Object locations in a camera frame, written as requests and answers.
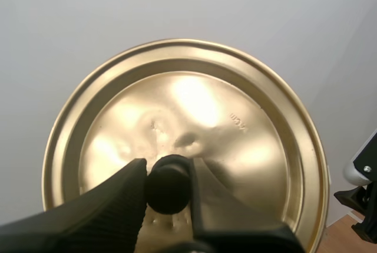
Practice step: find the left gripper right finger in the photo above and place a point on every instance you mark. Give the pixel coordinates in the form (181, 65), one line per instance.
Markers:
(235, 235)

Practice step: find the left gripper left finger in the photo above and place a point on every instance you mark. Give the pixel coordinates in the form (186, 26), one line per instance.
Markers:
(88, 220)

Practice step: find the gold pot lid black knob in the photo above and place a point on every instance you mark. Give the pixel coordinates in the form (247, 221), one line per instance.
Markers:
(206, 102)

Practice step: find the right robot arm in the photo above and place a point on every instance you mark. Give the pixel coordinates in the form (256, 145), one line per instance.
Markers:
(368, 203)

